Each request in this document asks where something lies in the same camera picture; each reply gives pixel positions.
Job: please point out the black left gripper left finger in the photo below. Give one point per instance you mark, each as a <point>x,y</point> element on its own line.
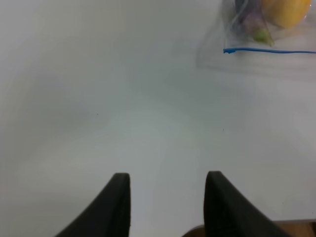
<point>109,215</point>

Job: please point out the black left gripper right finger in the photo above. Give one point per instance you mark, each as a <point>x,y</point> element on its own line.
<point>227,213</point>

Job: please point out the clear zip bag blue seal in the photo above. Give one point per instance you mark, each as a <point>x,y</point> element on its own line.
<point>226,45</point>

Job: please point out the purple eggplant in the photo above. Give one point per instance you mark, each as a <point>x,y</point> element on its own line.
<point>250,16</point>

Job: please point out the yellow pear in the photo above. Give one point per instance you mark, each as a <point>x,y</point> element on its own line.
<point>285,13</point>

